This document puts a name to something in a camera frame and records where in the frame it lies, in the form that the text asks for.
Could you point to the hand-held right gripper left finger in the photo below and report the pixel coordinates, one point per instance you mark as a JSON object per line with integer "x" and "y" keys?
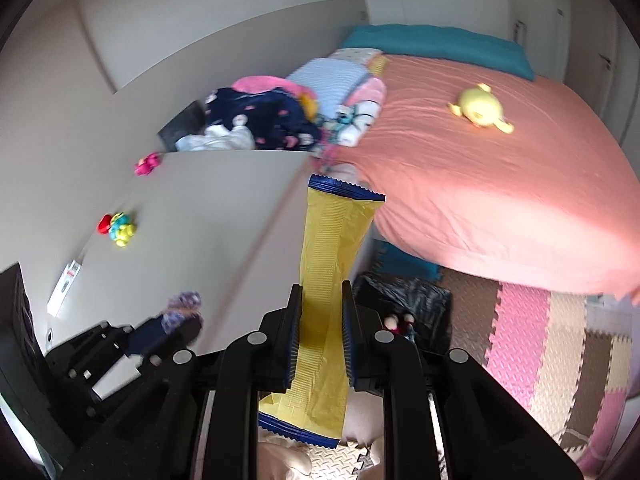
{"x": 295, "y": 345}

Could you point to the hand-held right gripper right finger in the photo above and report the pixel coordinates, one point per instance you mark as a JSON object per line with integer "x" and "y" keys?
{"x": 348, "y": 345}

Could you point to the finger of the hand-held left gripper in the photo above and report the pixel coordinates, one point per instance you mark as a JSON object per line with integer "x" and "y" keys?
{"x": 80, "y": 385}
{"x": 150, "y": 340}

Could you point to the purple wrapper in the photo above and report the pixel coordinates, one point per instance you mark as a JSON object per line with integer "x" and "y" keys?
{"x": 182, "y": 302}

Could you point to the bin with black bag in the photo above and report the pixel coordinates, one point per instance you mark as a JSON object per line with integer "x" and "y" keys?
{"x": 425, "y": 305}

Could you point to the yellow snack wrapper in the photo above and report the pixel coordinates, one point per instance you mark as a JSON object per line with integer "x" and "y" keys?
{"x": 330, "y": 260}

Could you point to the red and white small item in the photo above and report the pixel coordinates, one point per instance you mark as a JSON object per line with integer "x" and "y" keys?
{"x": 397, "y": 325}

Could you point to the long white box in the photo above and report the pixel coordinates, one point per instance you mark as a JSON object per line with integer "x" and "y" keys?
{"x": 64, "y": 290}

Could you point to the multicoloured ball toy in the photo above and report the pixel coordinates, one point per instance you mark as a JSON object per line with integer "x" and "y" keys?
{"x": 120, "y": 230}

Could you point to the pastel foam puzzle floor mat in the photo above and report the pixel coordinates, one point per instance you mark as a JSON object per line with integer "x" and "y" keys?
{"x": 515, "y": 320}

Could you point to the small pink toy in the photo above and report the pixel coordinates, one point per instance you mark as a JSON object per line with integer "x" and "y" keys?
{"x": 146, "y": 166}

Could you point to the white cloth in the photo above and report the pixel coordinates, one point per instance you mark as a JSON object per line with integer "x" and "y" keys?
{"x": 220, "y": 137}

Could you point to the bed with pink sheet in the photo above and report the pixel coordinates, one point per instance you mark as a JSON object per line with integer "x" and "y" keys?
{"x": 500, "y": 185}

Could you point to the white and teal garment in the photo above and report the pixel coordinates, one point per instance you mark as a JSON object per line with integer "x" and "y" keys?
{"x": 357, "y": 120}

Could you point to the navy printed garment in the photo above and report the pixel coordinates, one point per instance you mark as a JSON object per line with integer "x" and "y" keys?
{"x": 265, "y": 115}

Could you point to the pale pink cloth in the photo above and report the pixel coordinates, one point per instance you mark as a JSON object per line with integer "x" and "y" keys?
{"x": 372, "y": 91}

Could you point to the pink fluffy cloth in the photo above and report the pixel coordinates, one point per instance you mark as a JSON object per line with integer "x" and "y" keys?
{"x": 255, "y": 82}

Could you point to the light blue striped blanket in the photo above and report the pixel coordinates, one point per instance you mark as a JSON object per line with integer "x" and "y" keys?
{"x": 330, "y": 80}

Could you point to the yellow plush toy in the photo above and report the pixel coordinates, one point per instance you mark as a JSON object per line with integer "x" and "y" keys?
{"x": 480, "y": 105}

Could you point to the white dotted pillow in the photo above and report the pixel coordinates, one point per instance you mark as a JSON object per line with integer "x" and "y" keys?
{"x": 355, "y": 54}

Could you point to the teal pillow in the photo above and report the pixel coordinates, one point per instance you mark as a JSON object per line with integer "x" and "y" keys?
{"x": 440, "y": 45}

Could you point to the white wardrobe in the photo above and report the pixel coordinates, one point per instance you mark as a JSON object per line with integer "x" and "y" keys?
{"x": 575, "y": 20}

